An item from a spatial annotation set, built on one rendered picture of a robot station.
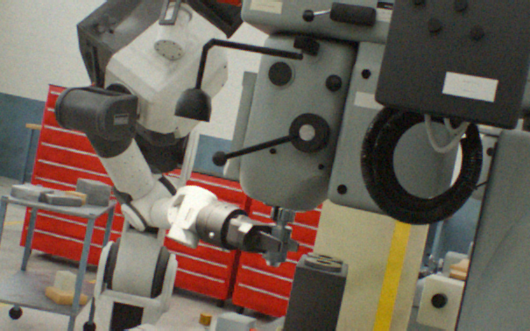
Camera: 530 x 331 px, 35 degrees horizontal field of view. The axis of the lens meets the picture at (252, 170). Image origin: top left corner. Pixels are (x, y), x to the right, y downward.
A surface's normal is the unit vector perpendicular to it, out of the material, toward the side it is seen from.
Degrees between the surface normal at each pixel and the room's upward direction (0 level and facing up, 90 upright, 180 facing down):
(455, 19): 90
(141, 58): 58
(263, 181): 118
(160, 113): 140
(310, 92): 90
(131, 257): 81
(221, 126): 90
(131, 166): 104
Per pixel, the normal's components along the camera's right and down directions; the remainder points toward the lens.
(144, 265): 0.03, -0.10
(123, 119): 0.82, 0.21
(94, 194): 0.56, 0.15
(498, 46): -0.32, -0.01
